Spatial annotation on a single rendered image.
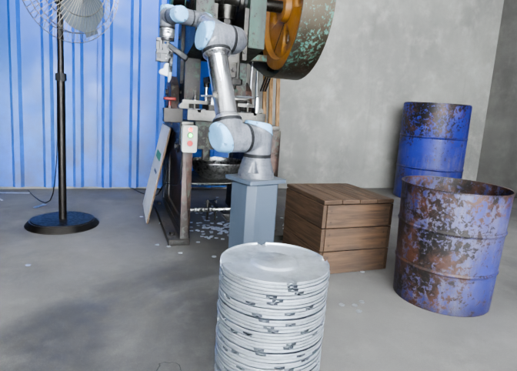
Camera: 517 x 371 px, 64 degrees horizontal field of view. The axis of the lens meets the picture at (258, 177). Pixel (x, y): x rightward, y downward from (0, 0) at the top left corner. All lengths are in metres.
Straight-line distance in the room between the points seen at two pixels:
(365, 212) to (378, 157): 2.43
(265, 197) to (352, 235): 0.51
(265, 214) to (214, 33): 0.75
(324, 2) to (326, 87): 1.82
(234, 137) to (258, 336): 0.79
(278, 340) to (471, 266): 0.92
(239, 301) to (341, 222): 0.96
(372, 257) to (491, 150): 3.29
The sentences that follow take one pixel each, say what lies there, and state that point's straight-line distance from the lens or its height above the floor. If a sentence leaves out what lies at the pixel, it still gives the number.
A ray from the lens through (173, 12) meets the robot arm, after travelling 2.07.
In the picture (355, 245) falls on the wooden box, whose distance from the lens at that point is 2.00.
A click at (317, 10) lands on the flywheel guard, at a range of 2.27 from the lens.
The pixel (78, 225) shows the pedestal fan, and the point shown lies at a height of 0.03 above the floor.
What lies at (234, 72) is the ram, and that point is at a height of 0.92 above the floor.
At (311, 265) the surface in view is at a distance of 1.12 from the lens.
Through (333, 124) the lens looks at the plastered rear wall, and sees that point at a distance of 4.06.
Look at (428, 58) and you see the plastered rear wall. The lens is 4.69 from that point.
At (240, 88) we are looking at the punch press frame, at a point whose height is 0.85.
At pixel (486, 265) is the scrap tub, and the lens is 1.79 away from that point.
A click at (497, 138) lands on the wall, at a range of 5.14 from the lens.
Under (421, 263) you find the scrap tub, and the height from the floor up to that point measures 0.18.
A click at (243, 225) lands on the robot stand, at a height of 0.26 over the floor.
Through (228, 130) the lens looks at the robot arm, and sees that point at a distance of 1.56.
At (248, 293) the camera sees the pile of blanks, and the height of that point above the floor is 0.30.
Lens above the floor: 0.73
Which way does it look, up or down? 9 degrees down
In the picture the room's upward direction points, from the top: 4 degrees clockwise
